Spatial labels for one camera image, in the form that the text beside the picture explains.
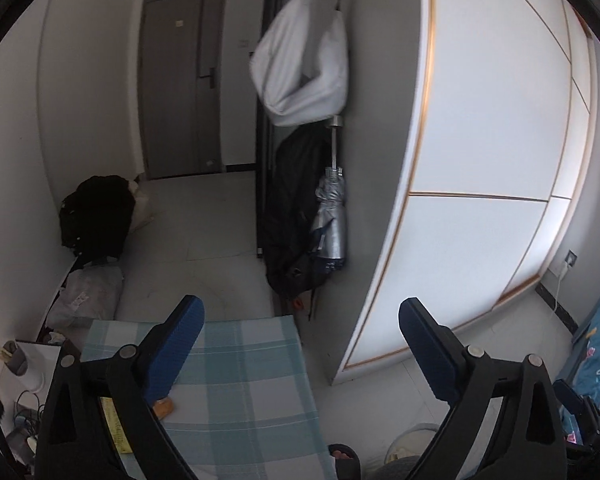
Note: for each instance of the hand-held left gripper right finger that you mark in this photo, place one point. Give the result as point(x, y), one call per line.
point(430, 350)

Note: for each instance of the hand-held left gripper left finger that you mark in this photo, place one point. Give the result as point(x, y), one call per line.
point(175, 345)

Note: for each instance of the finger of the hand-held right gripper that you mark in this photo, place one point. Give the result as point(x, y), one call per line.
point(570, 395)

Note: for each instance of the orange bread package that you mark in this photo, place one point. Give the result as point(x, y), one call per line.
point(164, 408)

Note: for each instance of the white plastic trash bin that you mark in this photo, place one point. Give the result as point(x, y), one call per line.
point(410, 437)

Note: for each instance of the white shoulder bag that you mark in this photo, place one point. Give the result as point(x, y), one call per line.
point(300, 60)

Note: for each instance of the plaid tablecloth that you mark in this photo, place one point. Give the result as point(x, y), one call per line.
point(250, 385)

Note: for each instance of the person's leg grey pants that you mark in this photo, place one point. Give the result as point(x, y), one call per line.
point(395, 471)

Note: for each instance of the white side cabinet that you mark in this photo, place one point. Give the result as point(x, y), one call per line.
point(42, 360)

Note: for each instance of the beige bag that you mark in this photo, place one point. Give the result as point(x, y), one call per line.
point(142, 210)

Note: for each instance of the black slipper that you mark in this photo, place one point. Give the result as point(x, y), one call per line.
point(347, 467)

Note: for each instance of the black backpack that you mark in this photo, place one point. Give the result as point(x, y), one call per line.
point(97, 215)

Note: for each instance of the grey pen holder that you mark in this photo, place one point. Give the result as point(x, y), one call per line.
point(17, 362)

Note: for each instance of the silver folded umbrella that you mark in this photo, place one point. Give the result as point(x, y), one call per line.
point(330, 220)

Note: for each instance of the black hanging jacket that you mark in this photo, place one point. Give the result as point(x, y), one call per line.
point(290, 200)

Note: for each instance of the white wardrobe gold trim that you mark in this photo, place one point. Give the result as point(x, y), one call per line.
point(480, 135)

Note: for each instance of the black metal rack pole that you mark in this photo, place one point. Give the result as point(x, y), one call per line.
point(266, 135)

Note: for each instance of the grey door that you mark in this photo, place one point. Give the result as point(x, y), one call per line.
point(175, 85)

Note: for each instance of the wall socket with charger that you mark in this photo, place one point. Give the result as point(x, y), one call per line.
point(571, 258)

